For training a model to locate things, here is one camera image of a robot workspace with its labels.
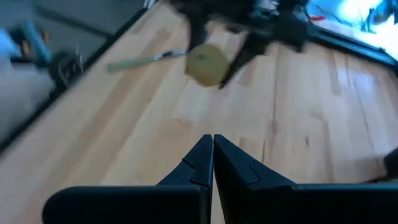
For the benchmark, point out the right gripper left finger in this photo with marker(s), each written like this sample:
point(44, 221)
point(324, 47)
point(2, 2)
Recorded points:
point(140, 205)

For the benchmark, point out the blue floor equipment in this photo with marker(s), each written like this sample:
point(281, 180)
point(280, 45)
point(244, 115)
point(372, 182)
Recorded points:
point(34, 43)

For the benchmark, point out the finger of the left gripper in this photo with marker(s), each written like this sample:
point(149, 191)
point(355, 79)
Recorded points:
point(198, 34)
point(248, 49)

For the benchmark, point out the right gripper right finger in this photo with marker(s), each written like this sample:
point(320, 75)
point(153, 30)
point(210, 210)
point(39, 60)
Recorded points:
point(295, 205)

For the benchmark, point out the brown green kiwi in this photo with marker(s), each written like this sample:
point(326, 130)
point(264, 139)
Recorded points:
point(206, 65)

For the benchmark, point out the black caster wheel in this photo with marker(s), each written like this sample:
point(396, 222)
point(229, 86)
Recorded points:
point(63, 70)

